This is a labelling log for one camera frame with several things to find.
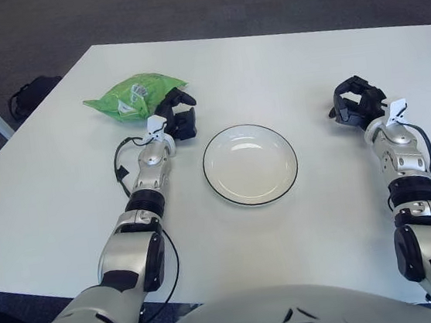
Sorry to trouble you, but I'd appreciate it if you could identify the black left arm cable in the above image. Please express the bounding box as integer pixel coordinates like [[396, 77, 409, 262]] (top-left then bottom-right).
[[110, 132, 187, 323]]

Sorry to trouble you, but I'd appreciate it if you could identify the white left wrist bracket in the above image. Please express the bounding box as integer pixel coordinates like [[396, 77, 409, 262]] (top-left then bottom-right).
[[145, 113, 170, 143]]

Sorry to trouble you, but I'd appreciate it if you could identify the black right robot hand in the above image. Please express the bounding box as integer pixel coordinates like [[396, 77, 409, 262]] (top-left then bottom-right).
[[323, 71, 392, 134]]

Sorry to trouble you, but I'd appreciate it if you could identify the black backpack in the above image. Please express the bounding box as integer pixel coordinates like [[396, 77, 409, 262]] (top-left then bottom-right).
[[5, 73, 67, 122]]

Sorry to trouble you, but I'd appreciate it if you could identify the green snack bag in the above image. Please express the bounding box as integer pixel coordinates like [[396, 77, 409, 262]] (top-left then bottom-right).
[[80, 67, 193, 129]]

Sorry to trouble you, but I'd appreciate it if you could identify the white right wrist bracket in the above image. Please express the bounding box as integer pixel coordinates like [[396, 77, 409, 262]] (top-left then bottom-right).
[[384, 98, 409, 126]]

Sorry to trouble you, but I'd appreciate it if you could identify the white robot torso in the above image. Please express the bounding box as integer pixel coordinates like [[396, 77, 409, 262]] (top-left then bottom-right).
[[125, 267, 431, 323]]

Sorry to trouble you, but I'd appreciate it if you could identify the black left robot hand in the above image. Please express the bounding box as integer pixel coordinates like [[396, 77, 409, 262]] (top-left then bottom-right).
[[152, 86, 201, 144]]

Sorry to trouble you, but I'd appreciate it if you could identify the white plate with black rim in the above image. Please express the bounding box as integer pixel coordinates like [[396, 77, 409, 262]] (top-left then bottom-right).
[[199, 119, 303, 213]]

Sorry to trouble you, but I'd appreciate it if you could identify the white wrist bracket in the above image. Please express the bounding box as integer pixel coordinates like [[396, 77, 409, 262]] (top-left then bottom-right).
[[145, 113, 170, 143], [384, 98, 409, 126]]

